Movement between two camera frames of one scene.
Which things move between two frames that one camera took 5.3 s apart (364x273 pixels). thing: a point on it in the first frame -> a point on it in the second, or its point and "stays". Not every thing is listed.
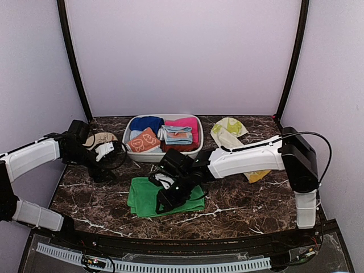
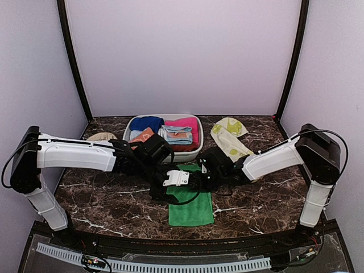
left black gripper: [99, 178] -> [159, 194]
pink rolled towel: [190, 122] stays
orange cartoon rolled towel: [145, 141] stays
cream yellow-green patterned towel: [226, 132] stays
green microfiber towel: [144, 195] -> [199, 212]
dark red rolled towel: [181, 148] stays
